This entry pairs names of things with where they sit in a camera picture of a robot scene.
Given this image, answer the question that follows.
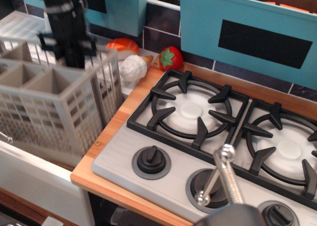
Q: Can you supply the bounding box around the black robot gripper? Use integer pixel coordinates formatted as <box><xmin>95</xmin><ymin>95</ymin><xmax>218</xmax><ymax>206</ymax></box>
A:
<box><xmin>38</xmin><ymin>10</ymin><xmax>97</xmax><ymax>69</ymax></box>

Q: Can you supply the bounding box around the grey plastic drying rack basket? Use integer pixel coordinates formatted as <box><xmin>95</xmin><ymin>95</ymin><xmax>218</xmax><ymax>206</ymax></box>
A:
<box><xmin>0</xmin><ymin>37</ymin><xmax>123</xmax><ymax>167</ymax></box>

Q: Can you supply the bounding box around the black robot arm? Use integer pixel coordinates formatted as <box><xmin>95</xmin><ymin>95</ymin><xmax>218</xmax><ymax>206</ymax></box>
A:
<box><xmin>38</xmin><ymin>0</ymin><xmax>96</xmax><ymax>69</ymax></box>

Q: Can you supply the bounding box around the white toy sink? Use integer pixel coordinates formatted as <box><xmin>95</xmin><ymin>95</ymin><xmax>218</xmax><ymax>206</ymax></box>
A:
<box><xmin>0</xmin><ymin>10</ymin><xmax>159</xmax><ymax>226</ymax></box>

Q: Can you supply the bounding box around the grey toy faucet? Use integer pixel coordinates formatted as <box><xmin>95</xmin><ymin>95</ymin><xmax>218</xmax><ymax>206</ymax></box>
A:
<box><xmin>44</xmin><ymin>11</ymin><xmax>52</xmax><ymax>33</ymax></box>

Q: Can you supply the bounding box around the salmon sushi toy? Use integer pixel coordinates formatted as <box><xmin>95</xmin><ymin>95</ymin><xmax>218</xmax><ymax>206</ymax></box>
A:
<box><xmin>106</xmin><ymin>38</ymin><xmax>140</xmax><ymax>60</ymax></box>

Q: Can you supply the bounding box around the white ice cream cone toy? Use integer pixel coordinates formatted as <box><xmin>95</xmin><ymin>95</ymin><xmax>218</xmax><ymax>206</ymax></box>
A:
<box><xmin>119</xmin><ymin>55</ymin><xmax>154</xmax><ymax>82</ymax></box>

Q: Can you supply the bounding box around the red strawberry toy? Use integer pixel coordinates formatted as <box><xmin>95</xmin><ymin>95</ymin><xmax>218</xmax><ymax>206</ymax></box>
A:
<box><xmin>159</xmin><ymin>46</ymin><xmax>184</xmax><ymax>71</ymax></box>

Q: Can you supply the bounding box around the small silver metal rod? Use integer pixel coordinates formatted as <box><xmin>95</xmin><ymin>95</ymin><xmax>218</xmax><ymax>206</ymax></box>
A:
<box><xmin>0</xmin><ymin>132</ymin><xmax>13</xmax><ymax>144</ymax></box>

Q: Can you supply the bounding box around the left black stove knob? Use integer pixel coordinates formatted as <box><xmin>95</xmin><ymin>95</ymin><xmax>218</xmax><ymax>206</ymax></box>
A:
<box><xmin>132</xmin><ymin>145</ymin><xmax>171</xmax><ymax>180</ymax></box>

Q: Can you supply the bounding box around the black stove knob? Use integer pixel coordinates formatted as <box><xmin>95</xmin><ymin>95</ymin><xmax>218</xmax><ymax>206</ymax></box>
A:
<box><xmin>185</xmin><ymin>168</ymin><xmax>233</xmax><ymax>215</ymax></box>
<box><xmin>132</xmin><ymin>145</ymin><xmax>171</xmax><ymax>180</ymax></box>
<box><xmin>258</xmin><ymin>201</ymin><xmax>300</xmax><ymax>226</ymax></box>

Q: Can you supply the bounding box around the grey toy stove top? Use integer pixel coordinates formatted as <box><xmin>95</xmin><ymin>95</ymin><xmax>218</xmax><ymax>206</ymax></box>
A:
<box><xmin>91</xmin><ymin>68</ymin><xmax>317</xmax><ymax>226</ymax></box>

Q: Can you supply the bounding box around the left black burner grate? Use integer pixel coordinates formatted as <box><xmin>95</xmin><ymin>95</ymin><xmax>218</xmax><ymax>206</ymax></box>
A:
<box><xmin>127</xmin><ymin>69</ymin><xmax>249</xmax><ymax>162</ymax></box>

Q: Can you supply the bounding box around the black burner grate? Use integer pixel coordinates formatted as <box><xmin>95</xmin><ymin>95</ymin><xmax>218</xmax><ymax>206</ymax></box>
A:
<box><xmin>233</xmin><ymin>99</ymin><xmax>317</xmax><ymax>210</ymax></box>
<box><xmin>127</xmin><ymin>69</ymin><xmax>249</xmax><ymax>162</ymax></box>

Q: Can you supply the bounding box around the middle black stove knob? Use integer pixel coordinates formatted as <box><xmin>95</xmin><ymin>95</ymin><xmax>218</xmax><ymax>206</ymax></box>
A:
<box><xmin>185</xmin><ymin>168</ymin><xmax>233</xmax><ymax>215</ymax></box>

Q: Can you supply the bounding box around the silver metal clamp screw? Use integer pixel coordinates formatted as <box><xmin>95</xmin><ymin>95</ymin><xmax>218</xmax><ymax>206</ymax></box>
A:
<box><xmin>195</xmin><ymin>144</ymin><xmax>244</xmax><ymax>206</ymax></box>

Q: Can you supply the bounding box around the large teal bin right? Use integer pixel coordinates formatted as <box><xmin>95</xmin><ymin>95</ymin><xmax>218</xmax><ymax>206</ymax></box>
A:
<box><xmin>180</xmin><ymin>0</ymin><xmax>317</xmax><ymax>89</ymax></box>

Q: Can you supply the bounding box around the right black burner grate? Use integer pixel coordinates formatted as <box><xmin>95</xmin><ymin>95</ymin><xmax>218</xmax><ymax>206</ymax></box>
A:
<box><xmin>233</xmin><ymin>99</ymin><xmax>317</xmax><ymax>210</ymax></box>

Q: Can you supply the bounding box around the right black stove knob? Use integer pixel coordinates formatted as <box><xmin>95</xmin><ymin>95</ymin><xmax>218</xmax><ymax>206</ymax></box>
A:
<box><xmin>258</xmin><ymin>201</ymin><xmax>300</xmax><ymax>226</ymax></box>

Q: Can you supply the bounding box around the black clamp mount base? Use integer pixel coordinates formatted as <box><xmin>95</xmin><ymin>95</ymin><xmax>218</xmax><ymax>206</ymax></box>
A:
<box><xmin>194</xmin><ymin>204</ymin><xmax>266</xmax><ymax>226</ymax></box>

